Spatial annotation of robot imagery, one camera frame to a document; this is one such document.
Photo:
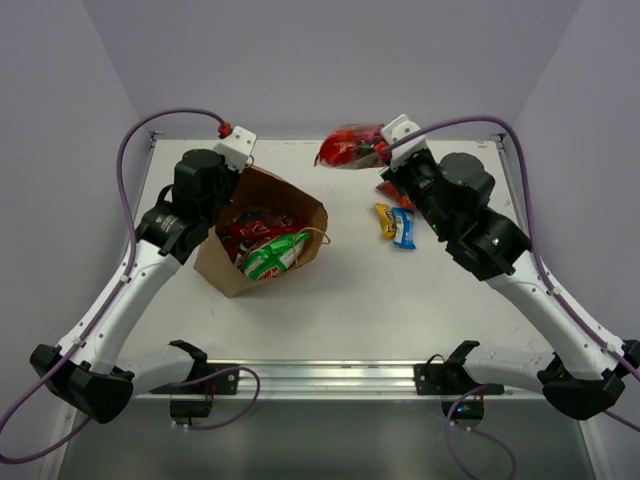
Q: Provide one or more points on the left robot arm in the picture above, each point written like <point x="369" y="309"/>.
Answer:
<point x="86" y="368"/>

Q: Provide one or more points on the blue white snack pack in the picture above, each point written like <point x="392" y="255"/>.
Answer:
<point x="404" y="221"/>

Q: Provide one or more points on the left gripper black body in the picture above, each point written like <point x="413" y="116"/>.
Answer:
<point x="228" y="179"/>

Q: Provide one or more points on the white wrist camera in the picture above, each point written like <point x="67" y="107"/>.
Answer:
<point x="235" y="145"/>
<point x="400" y="140"/>

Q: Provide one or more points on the red Skittles candy pack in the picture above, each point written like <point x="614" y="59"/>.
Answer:
<point x="351" y="147"/>

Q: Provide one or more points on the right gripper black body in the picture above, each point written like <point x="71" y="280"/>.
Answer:
<point x="417" y="180"/>

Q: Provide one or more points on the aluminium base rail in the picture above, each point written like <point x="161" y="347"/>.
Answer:
<point x="384" y="378"/>

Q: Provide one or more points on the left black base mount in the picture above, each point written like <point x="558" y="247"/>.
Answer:
<point x="193" y="404"/>

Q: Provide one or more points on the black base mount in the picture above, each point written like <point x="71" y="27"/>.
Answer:
<point x="440" y="376"/>
<point x="193" y="404"/>

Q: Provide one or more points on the red Doritos chip bag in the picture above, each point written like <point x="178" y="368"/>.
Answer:
<point x="389" y="191"/>

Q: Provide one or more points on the green chip bag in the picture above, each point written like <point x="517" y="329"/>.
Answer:
<point x="273" y="256"/>

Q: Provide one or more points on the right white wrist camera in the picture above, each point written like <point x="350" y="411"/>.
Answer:
<point x="400" y="140"/>

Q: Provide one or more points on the brown paper bag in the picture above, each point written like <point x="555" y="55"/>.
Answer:
<point x="260" y="190"/>

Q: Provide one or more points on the yellow M&M candy pack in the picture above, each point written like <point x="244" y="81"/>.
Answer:
<point x="387" y="220"/>

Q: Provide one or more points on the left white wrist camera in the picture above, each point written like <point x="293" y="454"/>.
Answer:
<point x="235" y="145"/>

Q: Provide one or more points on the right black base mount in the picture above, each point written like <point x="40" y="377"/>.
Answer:
<point x="440" y="376"/>

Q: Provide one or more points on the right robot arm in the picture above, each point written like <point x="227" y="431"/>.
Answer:
<point x="582" y="374"/>

